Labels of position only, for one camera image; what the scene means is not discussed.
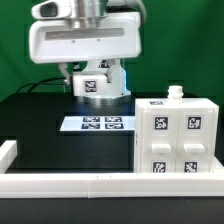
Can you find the white cabinet body box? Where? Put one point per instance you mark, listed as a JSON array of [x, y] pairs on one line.
[[174, 100]]

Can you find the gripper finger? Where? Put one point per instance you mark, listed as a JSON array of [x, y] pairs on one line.
[[63, 70], [106, 66]]

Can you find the white cabinet top block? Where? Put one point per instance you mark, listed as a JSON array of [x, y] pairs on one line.
[[89, 84]]

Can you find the white marker tag sheet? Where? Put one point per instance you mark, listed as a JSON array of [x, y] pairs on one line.
[[98, 123]]

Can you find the white cabinet door panel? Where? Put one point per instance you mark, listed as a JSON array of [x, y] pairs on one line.
[[194, 140], [159, 132]]

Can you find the white U-shaped frame fence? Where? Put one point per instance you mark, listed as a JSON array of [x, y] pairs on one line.
[[70, 185]]

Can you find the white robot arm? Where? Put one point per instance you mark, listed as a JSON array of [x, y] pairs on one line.
[[88, 14]]

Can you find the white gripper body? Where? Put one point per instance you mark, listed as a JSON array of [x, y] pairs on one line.
[[54, 41]]

